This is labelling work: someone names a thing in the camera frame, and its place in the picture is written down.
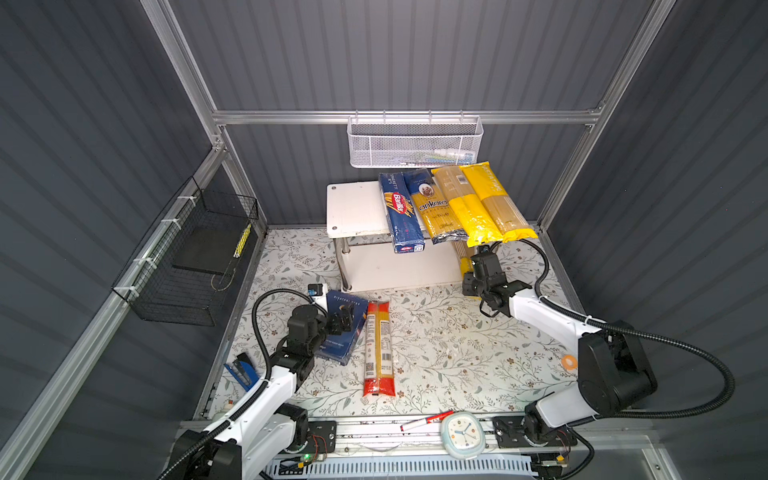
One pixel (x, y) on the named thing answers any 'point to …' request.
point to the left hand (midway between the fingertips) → (337, 304)
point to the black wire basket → (178, 270)
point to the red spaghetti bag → (379, 379)
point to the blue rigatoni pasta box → (345, 318)
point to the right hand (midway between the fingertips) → (476, 279)
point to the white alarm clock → (463, 435)
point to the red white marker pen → (424, 421)
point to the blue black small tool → (244, 371)
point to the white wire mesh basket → (413, 142)
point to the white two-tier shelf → (363, 242)
